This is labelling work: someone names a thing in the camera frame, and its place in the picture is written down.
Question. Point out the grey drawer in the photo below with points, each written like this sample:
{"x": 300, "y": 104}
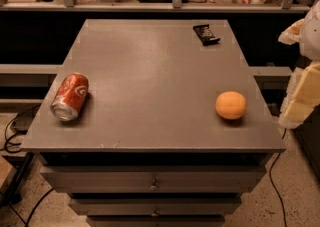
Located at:
{"x": 154, "y": 206}
{"x": 153, "y": 179}
{"x": 169, "y": 221}

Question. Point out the red soda can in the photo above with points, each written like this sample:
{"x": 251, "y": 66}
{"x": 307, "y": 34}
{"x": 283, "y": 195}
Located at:
{"x": 70, "y": 97}

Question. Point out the orange fruit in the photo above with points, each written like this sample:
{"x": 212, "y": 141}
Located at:
{"x": 231, "y": 105}

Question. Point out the bottom grey drawer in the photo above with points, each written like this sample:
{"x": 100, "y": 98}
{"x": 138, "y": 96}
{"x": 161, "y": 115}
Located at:
{"x": 169, "y": 221}

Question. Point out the top grey drawer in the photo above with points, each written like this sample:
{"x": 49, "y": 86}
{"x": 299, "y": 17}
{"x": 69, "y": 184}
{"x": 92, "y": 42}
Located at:
{"x": 153, "y": 179}

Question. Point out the grey horizontal beam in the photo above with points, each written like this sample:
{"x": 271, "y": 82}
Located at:
{"x": 27, "y": 75}

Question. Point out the middle grey drawer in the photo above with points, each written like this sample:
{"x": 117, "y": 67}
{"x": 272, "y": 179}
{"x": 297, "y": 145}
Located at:
{"x": 154, "y": 206}

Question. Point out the grey drawer cabinet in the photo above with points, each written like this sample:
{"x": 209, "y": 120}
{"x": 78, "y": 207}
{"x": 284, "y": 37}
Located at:
{"x": 152, "y": 92}

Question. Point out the black snack bar wrapper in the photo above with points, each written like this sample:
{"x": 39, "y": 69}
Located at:
{"x": 205, "y": 35}

